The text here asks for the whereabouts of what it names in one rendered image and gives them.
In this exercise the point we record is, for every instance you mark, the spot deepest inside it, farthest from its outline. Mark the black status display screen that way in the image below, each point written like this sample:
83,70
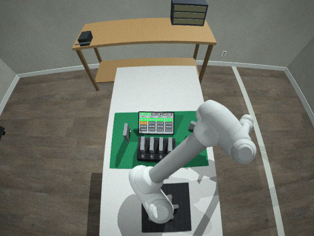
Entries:
155,123

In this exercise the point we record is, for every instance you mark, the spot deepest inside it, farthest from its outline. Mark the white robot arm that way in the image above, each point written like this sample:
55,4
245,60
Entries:
215,125

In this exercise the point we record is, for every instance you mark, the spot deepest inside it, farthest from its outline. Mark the green bench mat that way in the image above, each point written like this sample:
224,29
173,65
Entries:
124,154

